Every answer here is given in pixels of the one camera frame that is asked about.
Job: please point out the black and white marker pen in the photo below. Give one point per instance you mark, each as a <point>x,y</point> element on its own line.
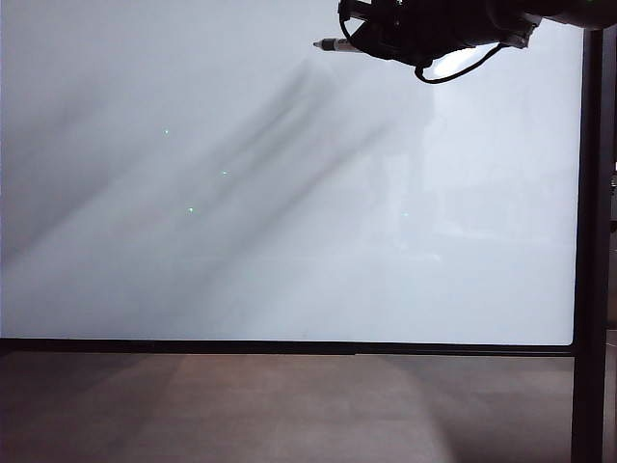
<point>332,44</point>

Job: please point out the white whiteboard with black frame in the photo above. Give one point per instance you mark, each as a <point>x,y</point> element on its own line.
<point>289,347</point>

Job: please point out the white whiteboard panel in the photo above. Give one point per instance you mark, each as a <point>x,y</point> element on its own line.
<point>241,217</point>

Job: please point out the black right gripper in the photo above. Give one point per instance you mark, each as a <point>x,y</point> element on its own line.
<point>429,24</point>

